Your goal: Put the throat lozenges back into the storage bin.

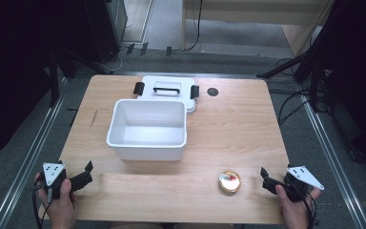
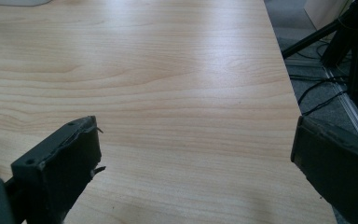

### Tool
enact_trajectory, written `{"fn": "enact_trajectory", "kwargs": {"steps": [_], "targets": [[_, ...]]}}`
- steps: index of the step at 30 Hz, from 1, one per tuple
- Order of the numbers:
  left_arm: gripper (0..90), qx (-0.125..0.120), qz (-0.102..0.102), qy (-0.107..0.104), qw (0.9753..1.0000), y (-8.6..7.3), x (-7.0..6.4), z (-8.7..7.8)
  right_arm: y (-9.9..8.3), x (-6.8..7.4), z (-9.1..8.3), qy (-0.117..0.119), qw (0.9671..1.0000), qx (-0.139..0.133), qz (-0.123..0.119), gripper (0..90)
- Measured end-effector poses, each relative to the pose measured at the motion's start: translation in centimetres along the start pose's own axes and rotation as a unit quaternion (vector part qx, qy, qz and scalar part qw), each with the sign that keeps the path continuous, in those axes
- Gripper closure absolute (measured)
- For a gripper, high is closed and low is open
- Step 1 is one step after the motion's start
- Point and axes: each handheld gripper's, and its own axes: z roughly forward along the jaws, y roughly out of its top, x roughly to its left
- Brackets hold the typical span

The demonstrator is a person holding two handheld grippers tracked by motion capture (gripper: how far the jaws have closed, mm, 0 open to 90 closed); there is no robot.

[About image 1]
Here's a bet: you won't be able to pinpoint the round gold tin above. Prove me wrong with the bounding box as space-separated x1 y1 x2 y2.
217 170 243 196

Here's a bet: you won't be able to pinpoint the black metal stand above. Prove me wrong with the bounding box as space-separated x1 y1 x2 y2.
44 44 113 108
256 47 332 113

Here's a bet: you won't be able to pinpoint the person's left hand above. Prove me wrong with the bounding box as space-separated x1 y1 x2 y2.
34 172 77 229

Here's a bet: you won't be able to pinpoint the black hanging cable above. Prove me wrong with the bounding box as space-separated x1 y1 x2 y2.
185 0 204 52

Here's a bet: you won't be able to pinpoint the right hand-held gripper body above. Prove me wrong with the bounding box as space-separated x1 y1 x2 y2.
282 164 326 203

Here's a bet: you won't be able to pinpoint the black floor cables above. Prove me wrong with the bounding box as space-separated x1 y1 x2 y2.
268 89 318 127

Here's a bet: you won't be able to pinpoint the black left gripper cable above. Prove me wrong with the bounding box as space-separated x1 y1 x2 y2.
31 180 51 229

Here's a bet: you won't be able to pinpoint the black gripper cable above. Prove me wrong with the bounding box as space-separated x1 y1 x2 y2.
298 187 317 229
31 180 51 229

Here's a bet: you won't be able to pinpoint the person's right hand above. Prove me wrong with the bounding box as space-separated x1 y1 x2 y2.
274 184 322 229

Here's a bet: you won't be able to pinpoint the white lid with black handle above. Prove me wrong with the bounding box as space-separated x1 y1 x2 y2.
132 74 200 115

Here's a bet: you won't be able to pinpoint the dark equipment cabinet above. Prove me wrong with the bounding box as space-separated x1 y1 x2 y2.
85 0 129 64

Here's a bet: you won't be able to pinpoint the metal floor rail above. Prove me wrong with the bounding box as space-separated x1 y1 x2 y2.
296 84 366 229
0 75 70 229

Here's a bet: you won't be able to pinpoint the white plastic storage box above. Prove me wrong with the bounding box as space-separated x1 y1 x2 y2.
105 98 189 162

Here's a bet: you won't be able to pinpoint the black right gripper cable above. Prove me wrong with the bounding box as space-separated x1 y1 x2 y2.
298 187 317 229

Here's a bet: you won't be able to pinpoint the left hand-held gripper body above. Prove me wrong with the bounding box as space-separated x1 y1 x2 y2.
42 161 73 204

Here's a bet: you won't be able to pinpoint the dark curtain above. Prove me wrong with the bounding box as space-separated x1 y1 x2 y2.
311 0 366 168
0 0 89 165

